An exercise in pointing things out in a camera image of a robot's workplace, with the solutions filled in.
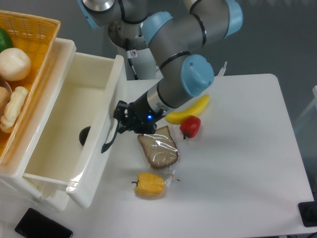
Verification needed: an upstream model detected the wrapped brown bread slice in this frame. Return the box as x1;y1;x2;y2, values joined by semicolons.
137;125;181;183

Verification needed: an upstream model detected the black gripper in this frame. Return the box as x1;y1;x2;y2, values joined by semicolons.
113;95;163;134

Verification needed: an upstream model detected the red bell pepper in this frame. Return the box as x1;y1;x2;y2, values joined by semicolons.
179;116;201;140

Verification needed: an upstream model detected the orange woven basket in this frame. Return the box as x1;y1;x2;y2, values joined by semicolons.
0;10;60;160

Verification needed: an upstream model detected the yellow banana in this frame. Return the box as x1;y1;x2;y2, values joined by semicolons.
165;95;210;124

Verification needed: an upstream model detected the white round bun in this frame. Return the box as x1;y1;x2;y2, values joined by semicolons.
0;48;31;81

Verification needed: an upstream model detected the green fruit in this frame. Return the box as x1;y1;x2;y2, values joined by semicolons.
0;28;13;53

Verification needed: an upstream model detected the pale twisted bread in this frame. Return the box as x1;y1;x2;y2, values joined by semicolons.
0;86;28;133

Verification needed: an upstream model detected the tan bread roll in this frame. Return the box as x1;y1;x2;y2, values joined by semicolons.
0;87;10;116

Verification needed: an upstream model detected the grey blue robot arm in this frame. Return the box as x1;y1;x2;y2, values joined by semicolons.
114;0;243;134

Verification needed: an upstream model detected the black device at edge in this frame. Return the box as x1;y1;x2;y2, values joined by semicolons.
298;201;317;227

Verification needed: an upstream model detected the white drawer cabinet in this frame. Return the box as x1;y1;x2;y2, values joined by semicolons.
0;38;76;205

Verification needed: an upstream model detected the black round fruit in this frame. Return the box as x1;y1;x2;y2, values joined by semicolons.
79;126;91;146

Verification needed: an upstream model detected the black smartphone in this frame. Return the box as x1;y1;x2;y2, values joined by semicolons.
14;208;73;238

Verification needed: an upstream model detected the yellow bell pepper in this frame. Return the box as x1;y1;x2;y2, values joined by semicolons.
131;172;165;197

